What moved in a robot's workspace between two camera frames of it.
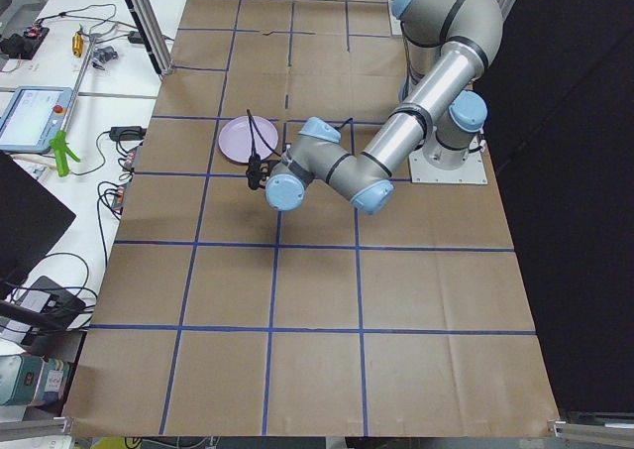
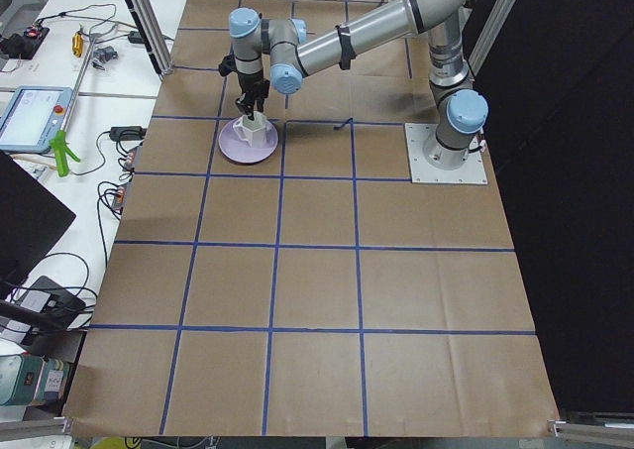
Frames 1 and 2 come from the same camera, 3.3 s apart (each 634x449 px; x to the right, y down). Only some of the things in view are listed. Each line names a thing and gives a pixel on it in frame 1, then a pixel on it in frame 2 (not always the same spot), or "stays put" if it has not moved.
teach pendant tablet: (32, 117) stays put
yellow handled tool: (77, 44) stays put
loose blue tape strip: (338, 128) stays put
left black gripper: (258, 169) → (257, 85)
